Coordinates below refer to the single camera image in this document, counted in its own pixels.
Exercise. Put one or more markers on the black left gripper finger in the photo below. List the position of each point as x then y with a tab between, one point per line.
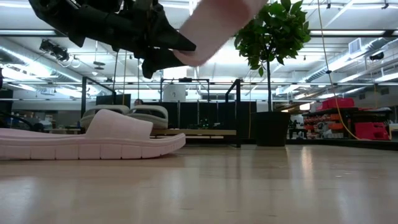
158	60
171	42

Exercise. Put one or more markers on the pink rubber slide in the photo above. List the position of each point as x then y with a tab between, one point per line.
93	149
214	28

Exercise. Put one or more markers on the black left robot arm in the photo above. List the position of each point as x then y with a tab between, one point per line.
71	18

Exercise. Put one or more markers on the person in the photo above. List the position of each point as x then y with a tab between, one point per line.
138	102

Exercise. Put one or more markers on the black monitor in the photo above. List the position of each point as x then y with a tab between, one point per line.
109	99

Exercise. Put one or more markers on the green plant in black pot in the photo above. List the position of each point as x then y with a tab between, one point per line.
273	31

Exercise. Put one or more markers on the flat red storage bin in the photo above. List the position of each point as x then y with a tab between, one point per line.
337	103

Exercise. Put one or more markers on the rack with orange bins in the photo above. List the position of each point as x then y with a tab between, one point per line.
329	124

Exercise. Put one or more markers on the black ceiling device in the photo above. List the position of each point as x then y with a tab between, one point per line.
377	56

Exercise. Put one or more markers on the tall red storage crate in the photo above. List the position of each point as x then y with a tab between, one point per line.
370	130

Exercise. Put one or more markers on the black partition wall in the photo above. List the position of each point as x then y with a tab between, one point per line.
192	115

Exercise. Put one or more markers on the wooden shelf with black frame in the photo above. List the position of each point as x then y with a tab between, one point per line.
202	132

